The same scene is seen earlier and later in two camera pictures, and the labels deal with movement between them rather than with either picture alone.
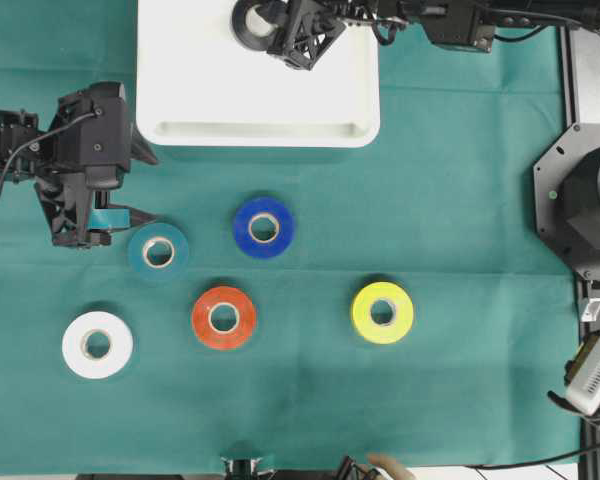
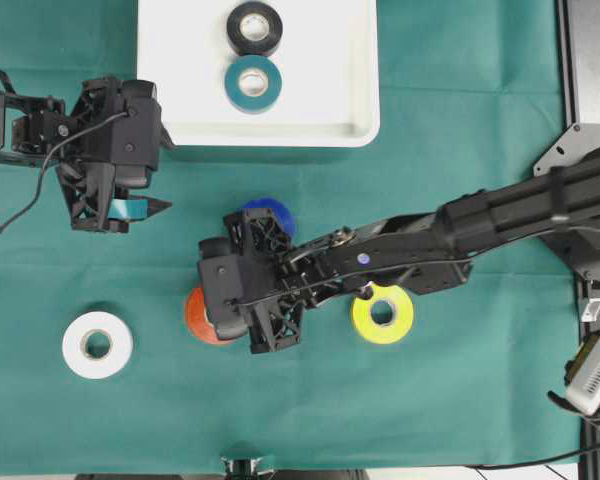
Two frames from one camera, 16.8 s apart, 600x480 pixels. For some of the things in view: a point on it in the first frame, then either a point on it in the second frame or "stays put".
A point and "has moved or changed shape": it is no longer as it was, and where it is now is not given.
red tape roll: x=217 y=338 has moved or changed shape
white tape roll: x=75 y=351 stays put
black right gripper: x=306 y=28 to x=240 y=279
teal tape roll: x=140 y=244 to x=247 y=103
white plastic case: x=199 y=86 stays put
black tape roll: x=241 y=30 has moved or changed shape
